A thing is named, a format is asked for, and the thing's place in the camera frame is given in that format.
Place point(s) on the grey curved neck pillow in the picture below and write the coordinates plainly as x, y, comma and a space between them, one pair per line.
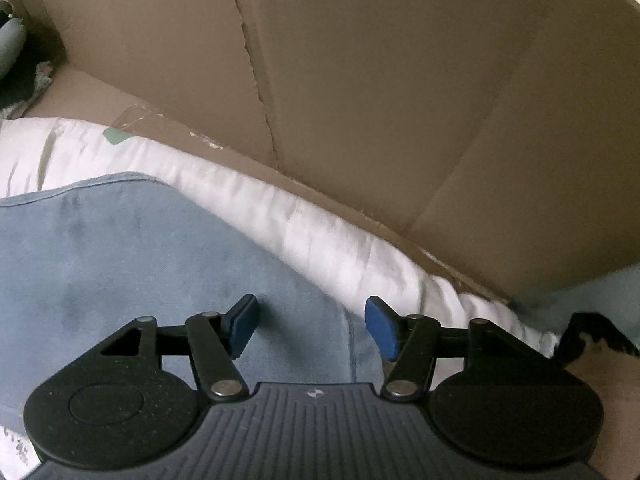
13, 35

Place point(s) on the blue denim drawstring pants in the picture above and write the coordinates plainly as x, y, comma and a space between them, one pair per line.
80, 262

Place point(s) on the cream bear print bedsheet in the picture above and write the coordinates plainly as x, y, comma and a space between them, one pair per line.
346, 263

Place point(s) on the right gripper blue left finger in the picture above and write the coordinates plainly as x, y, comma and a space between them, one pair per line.
238, 325

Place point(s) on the brown cardboard sheet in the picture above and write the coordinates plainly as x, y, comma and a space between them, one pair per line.
499, 136

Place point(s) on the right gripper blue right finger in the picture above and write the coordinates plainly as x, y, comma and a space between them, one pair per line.
387, 328

